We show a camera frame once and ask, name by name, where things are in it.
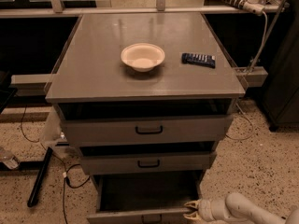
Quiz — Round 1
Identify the black floor bar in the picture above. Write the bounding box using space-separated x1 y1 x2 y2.
27 147 53 207

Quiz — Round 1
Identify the grey middle drawer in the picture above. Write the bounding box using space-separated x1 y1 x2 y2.
80 152 216 175

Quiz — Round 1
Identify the grey bottom drawer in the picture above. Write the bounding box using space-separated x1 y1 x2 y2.
88 171 203 224

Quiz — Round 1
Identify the grey drawer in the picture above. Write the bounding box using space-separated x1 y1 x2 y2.
80 152 216 175
88 171 203 224
62 115 233 147

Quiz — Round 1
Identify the black floor cable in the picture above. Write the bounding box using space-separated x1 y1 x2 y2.
19 105 92 224

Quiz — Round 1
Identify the blue snack bar packet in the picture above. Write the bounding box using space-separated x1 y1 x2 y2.
181 53 216 69

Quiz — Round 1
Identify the white power strip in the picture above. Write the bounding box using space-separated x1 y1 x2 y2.
221 0 264 16

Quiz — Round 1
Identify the white cable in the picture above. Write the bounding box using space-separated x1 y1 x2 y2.
224 10 269 142

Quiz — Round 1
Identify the dark cabinet at right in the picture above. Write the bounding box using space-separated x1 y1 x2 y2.
261 0 299 132

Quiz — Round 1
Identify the grey top drawer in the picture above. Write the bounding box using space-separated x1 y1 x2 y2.
62 115 233 147

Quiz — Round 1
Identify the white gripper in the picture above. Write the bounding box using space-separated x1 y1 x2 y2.
183 199 227 222

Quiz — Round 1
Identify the grey drawer cabinet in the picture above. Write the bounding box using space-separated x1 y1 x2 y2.
45 11 246 198

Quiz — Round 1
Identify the grey metal rail frame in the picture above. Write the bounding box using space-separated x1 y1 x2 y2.
0 0 281 91

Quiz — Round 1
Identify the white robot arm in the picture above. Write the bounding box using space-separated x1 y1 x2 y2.
183 192 299 224

